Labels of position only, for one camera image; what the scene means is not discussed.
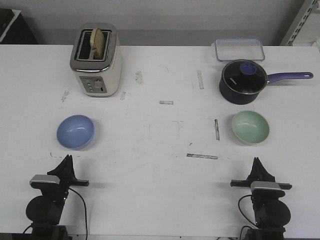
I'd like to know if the green bowl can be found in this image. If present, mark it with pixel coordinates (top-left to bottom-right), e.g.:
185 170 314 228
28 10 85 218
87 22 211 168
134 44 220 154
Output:
231 110 270 145

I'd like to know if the cream and chrome toaster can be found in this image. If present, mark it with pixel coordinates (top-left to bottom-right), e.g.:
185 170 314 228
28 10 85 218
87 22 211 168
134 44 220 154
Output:
70 23 122 97

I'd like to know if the white perforated shelf upright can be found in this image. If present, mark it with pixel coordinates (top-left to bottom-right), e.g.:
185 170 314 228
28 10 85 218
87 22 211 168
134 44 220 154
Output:
279 0 320 46

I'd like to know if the blue bowl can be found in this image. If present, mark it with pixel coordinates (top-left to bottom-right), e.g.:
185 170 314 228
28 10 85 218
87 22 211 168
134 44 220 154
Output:
56 114 95 150

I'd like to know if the black box in corner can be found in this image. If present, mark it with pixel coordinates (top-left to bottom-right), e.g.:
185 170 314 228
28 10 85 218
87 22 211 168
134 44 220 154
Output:
0 8 38 45

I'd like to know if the slice of toast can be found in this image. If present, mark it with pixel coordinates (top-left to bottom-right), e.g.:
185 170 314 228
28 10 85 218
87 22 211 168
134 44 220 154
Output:
90 28 105 60

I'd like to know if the clear plastic food container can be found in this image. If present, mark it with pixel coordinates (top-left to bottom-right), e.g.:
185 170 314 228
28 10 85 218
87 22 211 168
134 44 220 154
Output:
211 38 265 62

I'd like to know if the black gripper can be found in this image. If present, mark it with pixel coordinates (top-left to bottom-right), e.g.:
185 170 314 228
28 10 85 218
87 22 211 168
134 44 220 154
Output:
47 154 90 198
230 157 292 198

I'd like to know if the dark blue saucepan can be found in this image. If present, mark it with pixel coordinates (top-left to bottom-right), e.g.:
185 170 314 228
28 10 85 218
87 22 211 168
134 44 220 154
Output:
219 59 314 105

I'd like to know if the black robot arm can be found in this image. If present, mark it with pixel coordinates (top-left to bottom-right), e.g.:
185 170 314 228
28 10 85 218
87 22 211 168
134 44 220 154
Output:
230 157 292 240
22 154 90 240

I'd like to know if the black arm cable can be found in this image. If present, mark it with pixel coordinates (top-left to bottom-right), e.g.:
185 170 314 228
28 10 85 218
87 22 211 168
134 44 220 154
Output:
237 194 258 230
66 187 89 238

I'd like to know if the glass pot lid blue knob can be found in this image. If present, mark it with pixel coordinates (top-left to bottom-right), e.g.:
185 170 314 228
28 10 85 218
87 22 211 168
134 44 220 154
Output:
222 59 268 95

